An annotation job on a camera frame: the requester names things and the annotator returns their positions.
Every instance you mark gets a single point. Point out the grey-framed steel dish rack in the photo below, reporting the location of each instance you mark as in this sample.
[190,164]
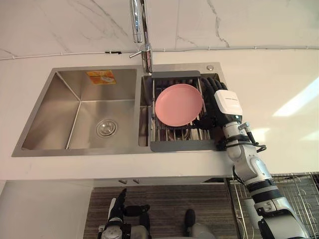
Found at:
[179,145]

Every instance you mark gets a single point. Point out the chrome kitchen faucet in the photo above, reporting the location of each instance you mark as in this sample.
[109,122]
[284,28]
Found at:
[145,37]

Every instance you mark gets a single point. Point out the white cabinet door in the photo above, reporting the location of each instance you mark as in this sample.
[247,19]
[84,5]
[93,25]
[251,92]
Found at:
[45,211]

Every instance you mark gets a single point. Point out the round steel sink knob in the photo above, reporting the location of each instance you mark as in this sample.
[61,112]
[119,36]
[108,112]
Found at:
[210,67]

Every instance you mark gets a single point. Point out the orange sink sticker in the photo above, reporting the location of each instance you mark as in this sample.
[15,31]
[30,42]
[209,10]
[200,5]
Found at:
[101,77]

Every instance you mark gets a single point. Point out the stainless steel double sink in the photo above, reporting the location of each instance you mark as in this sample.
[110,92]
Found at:
[74,112]

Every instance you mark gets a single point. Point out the round steel drain strainer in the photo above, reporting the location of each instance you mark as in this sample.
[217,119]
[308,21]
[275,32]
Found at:
[106,127]

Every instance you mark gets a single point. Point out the pink round plate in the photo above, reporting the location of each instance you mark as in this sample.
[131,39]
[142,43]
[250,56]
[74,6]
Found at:
[179,104]

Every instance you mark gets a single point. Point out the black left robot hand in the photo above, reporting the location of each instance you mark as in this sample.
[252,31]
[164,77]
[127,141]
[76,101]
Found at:
[117,207]

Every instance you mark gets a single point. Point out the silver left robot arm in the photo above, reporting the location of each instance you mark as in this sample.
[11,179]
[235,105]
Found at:
[113,230]

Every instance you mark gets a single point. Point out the small metal cabinet bracket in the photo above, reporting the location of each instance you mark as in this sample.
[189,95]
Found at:
[122,181]
[136,181]

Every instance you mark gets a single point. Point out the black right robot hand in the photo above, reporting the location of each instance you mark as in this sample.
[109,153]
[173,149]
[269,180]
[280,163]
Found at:
[228,102]

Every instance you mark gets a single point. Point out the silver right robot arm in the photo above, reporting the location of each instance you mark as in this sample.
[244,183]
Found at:
[259,179]

